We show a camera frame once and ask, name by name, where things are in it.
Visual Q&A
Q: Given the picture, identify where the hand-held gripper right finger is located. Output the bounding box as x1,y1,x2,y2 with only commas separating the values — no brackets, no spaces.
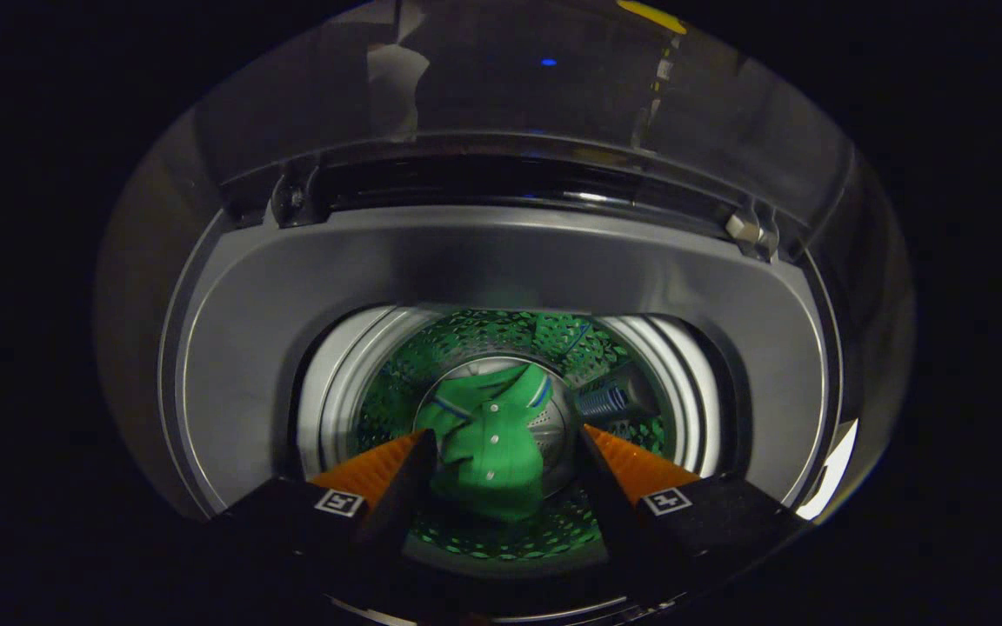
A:
578,423,817,603

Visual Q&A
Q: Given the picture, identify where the grey washing machine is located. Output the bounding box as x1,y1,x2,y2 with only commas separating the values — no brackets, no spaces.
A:
160,130,845,626

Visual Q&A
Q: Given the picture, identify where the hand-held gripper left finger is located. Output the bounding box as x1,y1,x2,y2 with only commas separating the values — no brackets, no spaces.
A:
204,428,439,601

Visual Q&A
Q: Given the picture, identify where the green polo shirt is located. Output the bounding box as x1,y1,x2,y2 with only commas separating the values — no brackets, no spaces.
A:
414,363,555,523

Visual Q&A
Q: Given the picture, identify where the dark washing machine lid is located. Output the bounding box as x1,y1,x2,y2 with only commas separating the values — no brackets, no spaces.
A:
192,0,857,229

